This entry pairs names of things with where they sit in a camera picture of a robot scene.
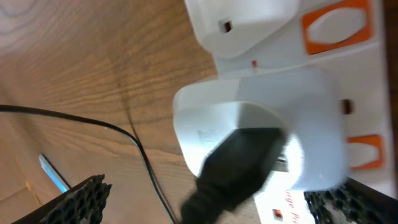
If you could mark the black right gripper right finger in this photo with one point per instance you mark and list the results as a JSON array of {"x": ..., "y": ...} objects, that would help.
[{"x": 352, "y": 202}]

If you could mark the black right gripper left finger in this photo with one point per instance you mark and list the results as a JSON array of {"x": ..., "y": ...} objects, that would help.
[{"x": 82, "y": 204}]

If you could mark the cyan screen Galaxy smartphone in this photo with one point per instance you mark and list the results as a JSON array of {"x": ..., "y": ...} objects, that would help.
[{"x": 53, "y": 174}]

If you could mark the white USB charger plug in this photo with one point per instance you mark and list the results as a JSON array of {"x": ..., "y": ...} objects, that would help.
[{"x": 303, "y": 102}]

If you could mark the white power strip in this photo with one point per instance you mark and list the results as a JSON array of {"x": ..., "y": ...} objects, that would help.
[{"x": 344, "y": 39}]

